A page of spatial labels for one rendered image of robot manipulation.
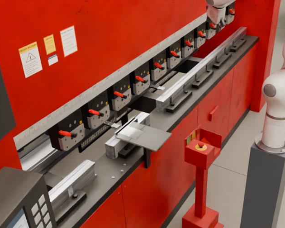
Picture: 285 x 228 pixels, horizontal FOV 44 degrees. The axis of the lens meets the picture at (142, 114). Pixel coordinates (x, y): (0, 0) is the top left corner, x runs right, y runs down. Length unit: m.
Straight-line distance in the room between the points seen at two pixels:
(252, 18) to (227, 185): 1.67
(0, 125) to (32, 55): 0.67
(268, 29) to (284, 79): 2.09
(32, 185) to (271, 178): 1.44
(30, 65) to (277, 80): 1.07
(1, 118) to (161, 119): 1.71
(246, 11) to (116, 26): 2.23
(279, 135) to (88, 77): 0.99
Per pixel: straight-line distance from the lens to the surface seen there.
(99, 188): 1.91
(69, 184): 1.83
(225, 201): 3.06
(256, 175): 2.08
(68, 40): 1.55
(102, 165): 2.05
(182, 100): 2.55
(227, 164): 3.41
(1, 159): 1.16
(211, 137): 2.42
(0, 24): 1.32
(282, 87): 1.74
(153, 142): 1.97
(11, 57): 1.36
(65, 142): 1.66
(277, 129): 1.91
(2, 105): 0.79
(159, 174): 2.37
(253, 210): 2.25
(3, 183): 0.93
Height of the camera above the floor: 2.17
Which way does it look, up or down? 32 degrees down
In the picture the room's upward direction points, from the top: 4 degrees counter-clockwise
